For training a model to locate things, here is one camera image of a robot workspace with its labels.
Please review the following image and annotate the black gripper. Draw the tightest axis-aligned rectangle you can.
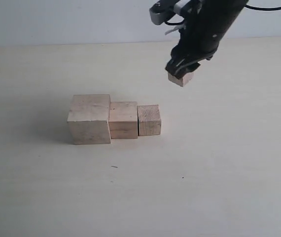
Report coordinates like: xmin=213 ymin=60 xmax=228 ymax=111
xmin=165 ymin=0 xmax=248 ymax=79

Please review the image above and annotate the smallest wooden cube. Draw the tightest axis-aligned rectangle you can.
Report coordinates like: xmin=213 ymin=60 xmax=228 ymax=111
xmin=168 ymin=72 xmax=194 ymax=87

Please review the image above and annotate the medium small wooden cube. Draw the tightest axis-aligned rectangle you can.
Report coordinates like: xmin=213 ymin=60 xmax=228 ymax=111
xmin=137 ymin=105 xmax=162 ymax=136

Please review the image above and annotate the second largest wooden cube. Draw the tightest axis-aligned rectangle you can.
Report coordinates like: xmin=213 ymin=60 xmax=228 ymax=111
xmin=109 ymin=102 xmax=138 ymax=139

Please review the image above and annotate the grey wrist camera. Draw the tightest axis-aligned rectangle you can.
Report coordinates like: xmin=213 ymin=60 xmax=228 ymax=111
xmin=149 ymin=0 xmax=203 ymax=26

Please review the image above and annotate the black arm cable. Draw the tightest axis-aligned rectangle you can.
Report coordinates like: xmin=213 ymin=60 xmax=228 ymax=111
xmin=244 ymin=0 xmax=281 ymax=11

